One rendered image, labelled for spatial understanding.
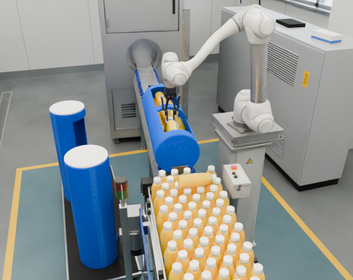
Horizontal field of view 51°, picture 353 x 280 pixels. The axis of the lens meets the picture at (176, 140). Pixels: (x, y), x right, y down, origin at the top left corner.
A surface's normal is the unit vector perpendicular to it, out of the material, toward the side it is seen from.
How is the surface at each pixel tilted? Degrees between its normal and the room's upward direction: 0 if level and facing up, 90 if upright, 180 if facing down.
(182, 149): 90
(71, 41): 90
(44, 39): 90
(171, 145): 90
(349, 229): 0
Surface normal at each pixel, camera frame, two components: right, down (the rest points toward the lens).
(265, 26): 0.25, 0.38
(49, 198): 0.00, -0.88
